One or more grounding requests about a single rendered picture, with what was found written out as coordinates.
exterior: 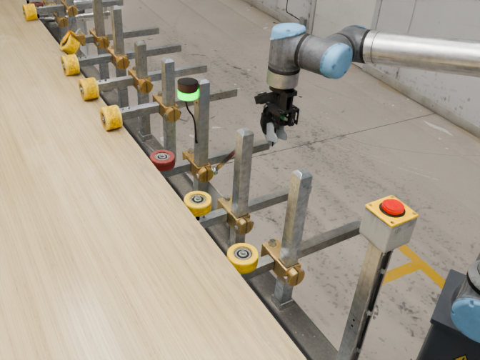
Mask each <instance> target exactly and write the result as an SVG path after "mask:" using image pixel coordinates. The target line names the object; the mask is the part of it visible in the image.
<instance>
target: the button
mask: <svg viewBox="0 0 480 360"><path fill-rule="evenodd" d="M381 207H382V209H383V210H384V211H385V212H386V213H388V214H392V215H398V214H402V213H403V212H404V205H403V204H402V203H401V202H400V201H398V200H396V199H386V200H384V201H383V202H382V205H381Z"/></svg>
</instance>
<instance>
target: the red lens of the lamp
mask: <svg viewBox="0 0 480 360"><path fill-rule="evenodd" d="M177 89H178V90H179V91H180V92H183V93H194V92H195V91H197V90H198V81H197V84H195V85H192V86H184V85H181V84H179V83H178V81H177Z"/></svg>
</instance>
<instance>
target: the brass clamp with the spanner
mask: <svg viewBox="0 0 480 360"><path fill-rule="evenodd" d="M182 154H183V160H185V159H187V160H188V161H189V162H190V163H191V171H190V173H191V174H192V175H193V176H194V178H195V179H196V180H197V181H200V180H201V181H202V182H208V181H210V180H211V179H212V178H213V176H214V172H213V171H212V170H211V164H210V163H209V162H208V164H207V165H204V166H197V165H196V164H195V162H194V153H192V154H189V153H188V151H183V152H182Z"/></svg>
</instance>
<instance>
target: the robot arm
mask: <svg viewBox="0 0 480 360"><path fill-rule="evenodd" d="M305 32H306V27H305V26H304V25H301V24H297V23H282V24H277V25H276V26H274V27H273V29H272V31H271V38H270V40H271V42H270V49H269V64H268V68H267V75H266V82H267V84H268V85H269V89H270V90H271V91H272V92H269V93H266V92H261V93H260V94H258V96H255V97H254V98H255V102H256V104H265V105H264V109H263V112H262V113H261V120H260V125H261V129H262V131H263V133H264V136H265V139H266V141H267V142H268V144H269V145H270V146H274V145H275V143H277V142H278V139H283V140H287V138H288V135H287V133H286V132H285V130H284V127H285V126H286V125H288V126H293V125H294V124H296V125H297V124H298V118H299V108H298V107H296V106H294V105H293V98H294V96H297V90H295V89H294V88H295V87H296V86H297V85H298V81H299V72H300V68H301V69H305V70H307V71H311V72H314V73H316V74H320V75H322V76H324V77H326V78H329V79H340V78H341V77H342V76H343V75H344V74H345V73H346V72H347V71H348V69H349V67H350V65H351V62H356V63H363V64H380V65H385V66H396V67H402V68H408V69H418V70H424V71H435V72H441V73H447V74H457V75H463V76H474V77H479V78H480V41H479V40H471V39H456V38H448V37H440V36H424V35H416V34H400V33H392V32H384V31H375V30H370V29H367V28H365V27H364V26H361V25H351V26H347V27H345V28H344V29H342V30H341V31H338V32H336V33H335V34H332V35H331V36H328V37H326V38H325V39H324V38H321V37H318V36H314V35H311V34H306V33H305ZM296 113H297V118H296V119H295V116H296ZM451 305H452V308H451V319H452V321H453V323H454V325H455V326H456V328H457V329H458V330H459V331H461V332H462V334H464V335H465V336H467V337H468V338H470V339H472V340H474V341H476V342H479V343H480V253H479V255H478V257H477V259H476V261H475V262H473V263H472V264H471V265H470V267H469V269H468V271H467V273H466V276H465V279H464V282H463V283H462V284H461V285H460V286H458V287H457V288H456V289H455V291H454V293H453V295H452V297H451Z"/></svg>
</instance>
